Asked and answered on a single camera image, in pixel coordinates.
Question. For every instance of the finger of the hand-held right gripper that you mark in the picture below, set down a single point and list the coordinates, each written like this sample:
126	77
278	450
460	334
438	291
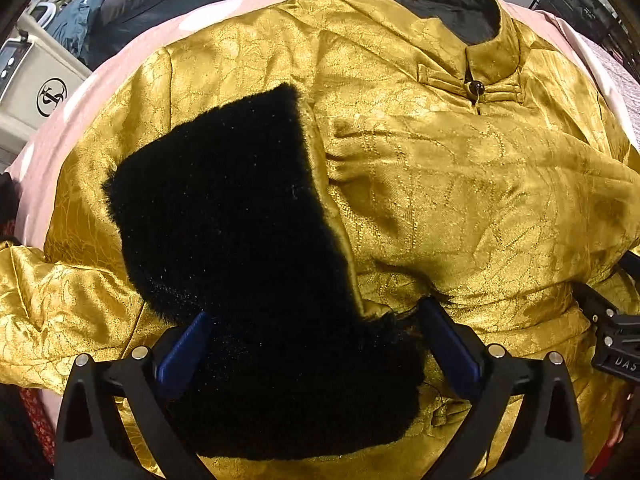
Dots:
597	305
631	265

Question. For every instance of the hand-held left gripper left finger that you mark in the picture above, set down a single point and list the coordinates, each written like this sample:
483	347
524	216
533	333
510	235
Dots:
182	355

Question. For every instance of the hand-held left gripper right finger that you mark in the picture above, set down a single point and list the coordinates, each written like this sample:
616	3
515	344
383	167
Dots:
450	345

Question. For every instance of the gold jacket with black fur lining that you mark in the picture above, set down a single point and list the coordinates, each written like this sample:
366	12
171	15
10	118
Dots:
450	185

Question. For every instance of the purple grey striped blanket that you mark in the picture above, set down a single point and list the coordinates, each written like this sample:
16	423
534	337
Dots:
620	80

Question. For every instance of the pink polka dot bed sheet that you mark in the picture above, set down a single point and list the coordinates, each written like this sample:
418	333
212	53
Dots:
125	55

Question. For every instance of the beige machine with knobs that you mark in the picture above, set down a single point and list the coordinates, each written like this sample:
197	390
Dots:
35	85

